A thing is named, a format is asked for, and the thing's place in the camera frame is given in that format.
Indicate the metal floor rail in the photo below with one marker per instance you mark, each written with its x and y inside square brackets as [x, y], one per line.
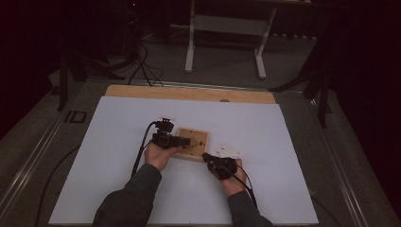
[31, 160]
[205, 85]
[332, 151]

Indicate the white paper sheet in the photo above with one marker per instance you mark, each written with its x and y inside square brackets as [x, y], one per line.
[268, 142]

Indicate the black metal stand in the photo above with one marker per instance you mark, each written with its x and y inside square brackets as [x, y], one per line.
[63, 85]
[323, 101]

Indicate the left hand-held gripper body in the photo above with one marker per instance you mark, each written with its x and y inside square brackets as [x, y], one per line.
[164, 138]

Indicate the person's left hand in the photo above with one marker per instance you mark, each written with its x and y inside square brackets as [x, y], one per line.
[156, 156]

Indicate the white metal table frame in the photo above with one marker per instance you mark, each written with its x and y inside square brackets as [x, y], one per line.
[227, 25]

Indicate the person's right hand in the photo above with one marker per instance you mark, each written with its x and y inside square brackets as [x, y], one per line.
[235, 186]

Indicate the black floor socket box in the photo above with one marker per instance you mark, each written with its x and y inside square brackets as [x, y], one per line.
[70, 117]

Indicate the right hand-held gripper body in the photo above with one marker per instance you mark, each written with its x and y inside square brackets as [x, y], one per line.
[225, 167]

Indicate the wooden picture frame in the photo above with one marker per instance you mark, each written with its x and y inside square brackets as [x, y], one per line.
[196, 152]

